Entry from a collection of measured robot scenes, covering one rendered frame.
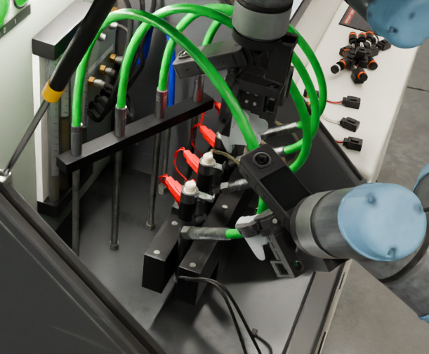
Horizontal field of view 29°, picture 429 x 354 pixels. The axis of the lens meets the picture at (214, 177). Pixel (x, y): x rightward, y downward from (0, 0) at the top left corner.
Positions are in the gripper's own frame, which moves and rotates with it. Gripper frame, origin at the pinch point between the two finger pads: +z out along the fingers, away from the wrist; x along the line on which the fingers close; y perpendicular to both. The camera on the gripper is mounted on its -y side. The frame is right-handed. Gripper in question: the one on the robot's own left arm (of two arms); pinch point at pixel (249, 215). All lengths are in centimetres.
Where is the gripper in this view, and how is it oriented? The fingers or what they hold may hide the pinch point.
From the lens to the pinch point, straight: 112.2
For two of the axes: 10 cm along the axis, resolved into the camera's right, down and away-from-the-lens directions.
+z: -3.3, 0.9, 9.4
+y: 4.5, 8.9, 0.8
